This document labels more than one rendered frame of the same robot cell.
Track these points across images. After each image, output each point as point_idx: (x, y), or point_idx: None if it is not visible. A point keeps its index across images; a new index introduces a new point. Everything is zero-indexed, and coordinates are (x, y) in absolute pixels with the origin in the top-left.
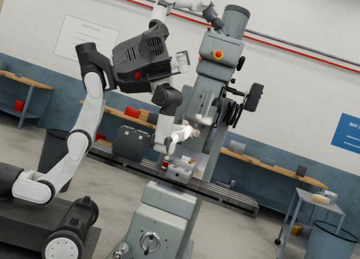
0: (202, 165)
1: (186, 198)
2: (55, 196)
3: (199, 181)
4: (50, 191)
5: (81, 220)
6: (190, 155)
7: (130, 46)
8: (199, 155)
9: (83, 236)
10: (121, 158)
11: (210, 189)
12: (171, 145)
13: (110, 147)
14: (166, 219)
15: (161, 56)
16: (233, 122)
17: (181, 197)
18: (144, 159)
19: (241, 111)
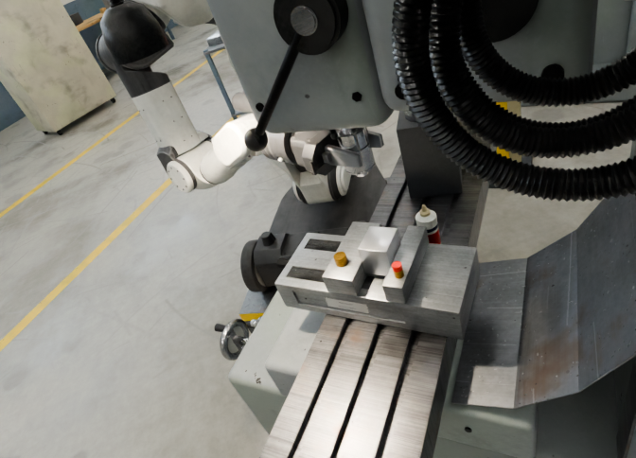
0: (597, 357)
1: (286, 340)
2: (317, 199)
3: (379, 356)
4: (293, 187)
5: (296, 248)
6: (616, 272)
7: None
8: (630, 297)
9: (256, 264)
10: (393, 170)
11: (306, 392)
12: (167, 170)
13: (475, 136)
14: (262, 336)
15: None
16: (481, 134)
17: (283, 328)
18: (476, 197)
19: None
